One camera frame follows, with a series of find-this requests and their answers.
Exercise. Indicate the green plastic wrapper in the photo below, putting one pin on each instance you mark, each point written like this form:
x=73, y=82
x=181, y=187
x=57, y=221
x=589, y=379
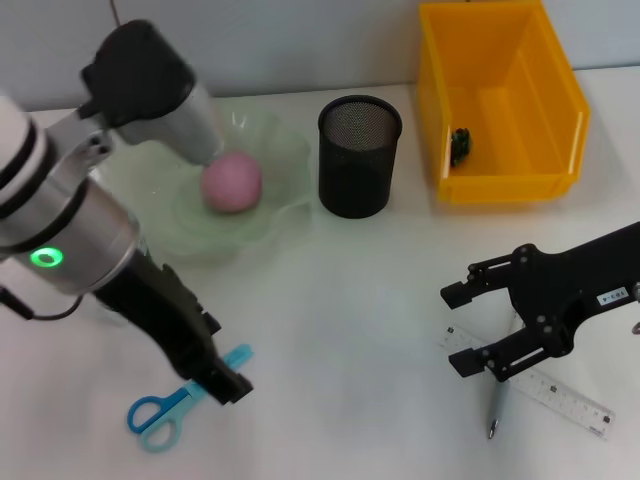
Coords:
x=461, y=145

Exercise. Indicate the pink peach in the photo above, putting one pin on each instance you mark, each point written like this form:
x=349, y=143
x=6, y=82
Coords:
x=235, y=185

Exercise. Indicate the blue scissors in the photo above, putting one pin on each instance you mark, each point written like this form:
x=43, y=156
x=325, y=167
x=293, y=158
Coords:
x=150, y=417

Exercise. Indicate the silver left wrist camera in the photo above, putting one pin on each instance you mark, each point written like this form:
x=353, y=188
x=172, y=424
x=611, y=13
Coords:
x=150, y=80

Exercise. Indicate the black mesh pen holder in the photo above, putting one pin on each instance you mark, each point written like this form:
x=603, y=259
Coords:
x=357, y=170

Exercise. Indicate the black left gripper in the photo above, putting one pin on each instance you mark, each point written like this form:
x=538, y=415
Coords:
x=165, y=310

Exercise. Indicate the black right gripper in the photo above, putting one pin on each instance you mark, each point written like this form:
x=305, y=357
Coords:
x=580, y=290

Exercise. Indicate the clear plastic ruler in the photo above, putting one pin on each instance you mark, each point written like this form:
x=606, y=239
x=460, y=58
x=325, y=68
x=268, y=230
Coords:
x=575, y=400

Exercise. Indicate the green glass fruit plate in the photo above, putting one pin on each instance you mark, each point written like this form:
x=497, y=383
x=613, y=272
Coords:
x=270, y=150

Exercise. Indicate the silver ballpoint pen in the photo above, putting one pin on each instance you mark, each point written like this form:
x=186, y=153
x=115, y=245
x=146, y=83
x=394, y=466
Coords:
x=499, y=405

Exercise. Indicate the yellow plastic bin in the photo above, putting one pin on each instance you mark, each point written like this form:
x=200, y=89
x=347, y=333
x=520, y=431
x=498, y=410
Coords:
x=525, y=100

